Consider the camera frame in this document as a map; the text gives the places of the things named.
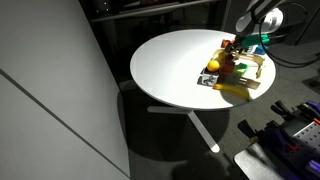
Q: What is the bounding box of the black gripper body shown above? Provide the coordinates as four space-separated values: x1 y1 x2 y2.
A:
231 31 250 46

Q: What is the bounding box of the orange fruit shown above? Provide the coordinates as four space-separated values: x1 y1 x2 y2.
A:
206 59 221 73

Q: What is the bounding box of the wooden slatted tray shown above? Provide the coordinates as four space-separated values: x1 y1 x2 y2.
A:
210 48 265 91

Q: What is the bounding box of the orange number soft cube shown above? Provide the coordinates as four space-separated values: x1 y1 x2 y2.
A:
221 38 232 49

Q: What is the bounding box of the light green soft cube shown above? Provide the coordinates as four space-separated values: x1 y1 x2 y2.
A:
233 67 248 77

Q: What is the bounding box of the blue soft cube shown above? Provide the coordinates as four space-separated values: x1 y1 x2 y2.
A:
254 44 269 56

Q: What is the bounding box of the gray soft cube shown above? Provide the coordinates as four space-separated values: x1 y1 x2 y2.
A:
218 72 241 86

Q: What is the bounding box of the yellow banana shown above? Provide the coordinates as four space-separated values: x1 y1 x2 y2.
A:
212 82 251 102

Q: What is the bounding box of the black clamp orange grip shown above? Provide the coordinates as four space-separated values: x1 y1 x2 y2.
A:
270 99 320 127

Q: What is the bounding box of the dark shelf unit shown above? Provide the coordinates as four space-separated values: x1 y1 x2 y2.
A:
79 0 232 34

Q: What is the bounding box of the blue clamp orange grip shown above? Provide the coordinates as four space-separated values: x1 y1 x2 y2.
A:
237 118 298 157

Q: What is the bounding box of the black perforated breadboard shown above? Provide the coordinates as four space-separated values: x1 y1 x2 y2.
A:
291 121 320 169

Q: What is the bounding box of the black cart top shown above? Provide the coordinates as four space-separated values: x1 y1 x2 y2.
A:
233 143 320 180

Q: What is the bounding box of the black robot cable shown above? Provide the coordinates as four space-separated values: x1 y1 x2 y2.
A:
257 1 320 69

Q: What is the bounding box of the white table pedestal base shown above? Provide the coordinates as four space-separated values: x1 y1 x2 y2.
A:
146 105 221 155

